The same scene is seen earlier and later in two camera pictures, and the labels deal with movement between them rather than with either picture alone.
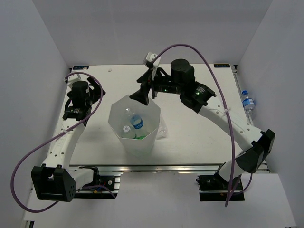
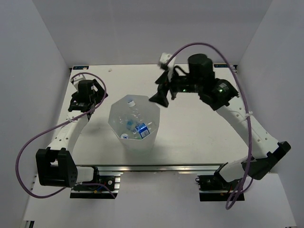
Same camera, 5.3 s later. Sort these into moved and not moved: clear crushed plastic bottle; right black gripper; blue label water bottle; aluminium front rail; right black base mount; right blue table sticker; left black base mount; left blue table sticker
Moved: clear crushed plastic bottle; blue label water bottle; right black gripper
Not moved: right blue table sticker; right black base mount; left black base mount; aluminium front rail; left blue table sticker
